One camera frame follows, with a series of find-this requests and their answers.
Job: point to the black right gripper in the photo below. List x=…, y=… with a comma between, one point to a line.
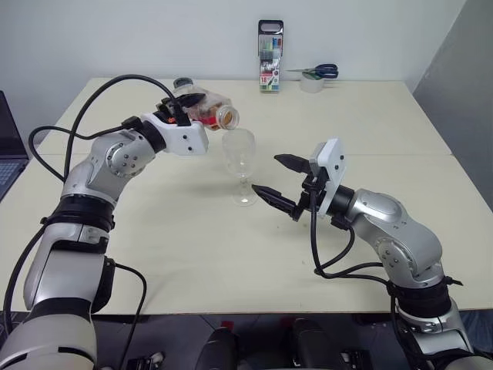
x=312, y=192

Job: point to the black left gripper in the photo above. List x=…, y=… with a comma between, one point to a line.
x=169, y=107

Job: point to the clear plastic bottle red tape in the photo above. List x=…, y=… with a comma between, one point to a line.
x=210, y=102

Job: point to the clear wine glass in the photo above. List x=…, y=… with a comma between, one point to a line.
x=239, y=148

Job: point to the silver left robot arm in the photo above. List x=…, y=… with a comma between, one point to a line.
x=104, y=154

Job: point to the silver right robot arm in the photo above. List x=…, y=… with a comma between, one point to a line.
x=385, y=216

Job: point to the marker pen pack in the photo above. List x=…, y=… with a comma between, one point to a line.
x=270, y=58

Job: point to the white tape roll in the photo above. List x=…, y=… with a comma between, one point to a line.
x=312, y=84

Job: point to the dark rounded shape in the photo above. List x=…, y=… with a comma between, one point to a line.
x=221, y=350
x=308, y=343

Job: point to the dark laptop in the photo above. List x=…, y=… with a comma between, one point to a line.
x=9, y=146

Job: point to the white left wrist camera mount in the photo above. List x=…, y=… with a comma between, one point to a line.
x=185, y=135

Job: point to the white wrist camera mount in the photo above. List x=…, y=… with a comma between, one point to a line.
x=185, y=135
x=333, y=173

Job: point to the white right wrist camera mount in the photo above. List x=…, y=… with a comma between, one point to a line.
x=333, y=173

